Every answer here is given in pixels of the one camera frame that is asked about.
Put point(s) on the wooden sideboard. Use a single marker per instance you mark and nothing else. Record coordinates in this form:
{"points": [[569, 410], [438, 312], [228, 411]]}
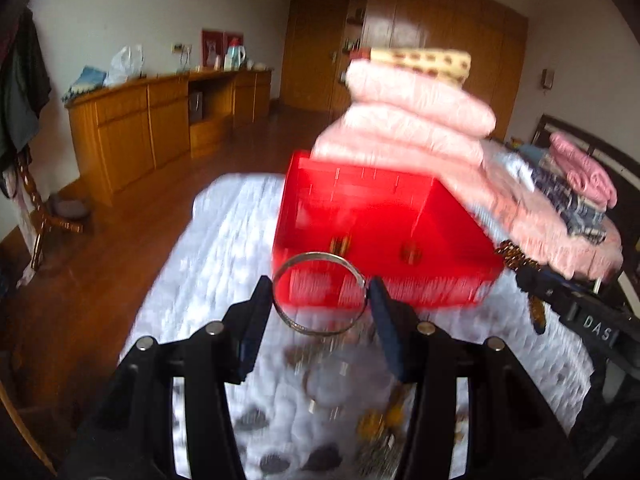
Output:
{"points": [[125, 130]]}

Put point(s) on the folded blue cloth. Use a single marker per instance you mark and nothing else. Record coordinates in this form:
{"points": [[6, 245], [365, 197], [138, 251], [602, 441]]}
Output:
{"points": [[85, 82]]}

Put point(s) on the white plastic bag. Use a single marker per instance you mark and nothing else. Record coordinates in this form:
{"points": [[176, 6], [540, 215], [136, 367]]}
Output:
{"points": [[125, 67]]}

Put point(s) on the grey leaf-print quilted cover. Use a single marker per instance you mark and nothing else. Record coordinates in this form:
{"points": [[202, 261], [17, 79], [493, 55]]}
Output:
{"points": [[225, 240]]}

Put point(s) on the white cloth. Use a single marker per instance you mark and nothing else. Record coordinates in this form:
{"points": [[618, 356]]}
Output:
{"points": [[512, 170]]}

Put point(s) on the pink bedspread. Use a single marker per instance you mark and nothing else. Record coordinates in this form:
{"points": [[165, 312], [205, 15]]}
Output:
{"points": [[530, 230]]}

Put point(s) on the silver bangle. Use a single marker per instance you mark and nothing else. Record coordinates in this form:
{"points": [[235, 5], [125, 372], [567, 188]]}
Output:
{"points": [[300, 329]]}

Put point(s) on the dark wooden headboard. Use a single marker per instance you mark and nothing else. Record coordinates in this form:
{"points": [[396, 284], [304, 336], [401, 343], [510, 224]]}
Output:
{"points": [[620, 160]]}

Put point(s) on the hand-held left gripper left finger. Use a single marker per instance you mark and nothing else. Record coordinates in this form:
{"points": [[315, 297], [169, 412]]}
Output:
{"points": [[255, 320]]}

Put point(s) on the light blue electric kettle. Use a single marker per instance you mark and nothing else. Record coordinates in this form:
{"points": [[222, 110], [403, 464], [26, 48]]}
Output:
{"points": [[235, 57]]}

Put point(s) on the red tin box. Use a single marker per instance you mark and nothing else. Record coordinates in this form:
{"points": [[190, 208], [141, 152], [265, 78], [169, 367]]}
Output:
{"points": [[360, 210]]}

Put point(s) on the wooden wardrobe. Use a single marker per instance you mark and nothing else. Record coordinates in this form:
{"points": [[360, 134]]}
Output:
{"points": [[450, 20]]}

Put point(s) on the wall telephone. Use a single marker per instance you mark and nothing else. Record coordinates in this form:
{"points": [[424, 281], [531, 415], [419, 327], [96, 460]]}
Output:
{"points": [[548, 79]]}

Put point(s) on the red photo frame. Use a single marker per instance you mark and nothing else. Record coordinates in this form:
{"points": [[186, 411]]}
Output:
{"points": [[235, 37], [211, 47]]}

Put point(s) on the yellow brown-spotted blanket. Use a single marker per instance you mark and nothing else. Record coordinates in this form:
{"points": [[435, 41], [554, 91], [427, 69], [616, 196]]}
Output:
{"points": [[430, 60]]}

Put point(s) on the dark hanging coats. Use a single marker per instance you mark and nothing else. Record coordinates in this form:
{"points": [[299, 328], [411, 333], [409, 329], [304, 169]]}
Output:
{"points": [[20, 90]]}

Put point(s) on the folded plaid clothing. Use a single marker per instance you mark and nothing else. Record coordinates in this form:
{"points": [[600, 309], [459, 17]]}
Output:
{"points": [[570, 205]]}

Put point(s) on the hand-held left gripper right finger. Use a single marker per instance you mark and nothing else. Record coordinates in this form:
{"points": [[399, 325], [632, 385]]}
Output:
{"points": [[387, 330]]}

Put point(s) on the grey slippers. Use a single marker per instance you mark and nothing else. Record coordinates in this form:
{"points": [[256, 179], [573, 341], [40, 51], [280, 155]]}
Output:
{"points": [[67, 207]]}

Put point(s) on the folded pink blanket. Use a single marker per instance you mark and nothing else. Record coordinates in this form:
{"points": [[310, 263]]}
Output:
{"points": [[585, 170]]}

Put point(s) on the wooden coat rack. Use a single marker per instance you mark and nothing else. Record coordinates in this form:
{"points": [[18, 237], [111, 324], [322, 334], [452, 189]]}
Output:
{"points": [[42, 215]]}

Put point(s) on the grey paper bag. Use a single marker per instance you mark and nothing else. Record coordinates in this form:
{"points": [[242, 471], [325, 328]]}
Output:
{"points": [[195, 107]]}

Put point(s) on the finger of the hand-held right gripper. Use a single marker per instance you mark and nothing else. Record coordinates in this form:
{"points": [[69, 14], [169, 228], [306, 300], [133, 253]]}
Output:
{"points": [[542, 282]]}

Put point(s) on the wooden door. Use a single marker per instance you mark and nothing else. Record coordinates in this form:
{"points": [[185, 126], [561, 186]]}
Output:
{"points": [[312, 60]]}

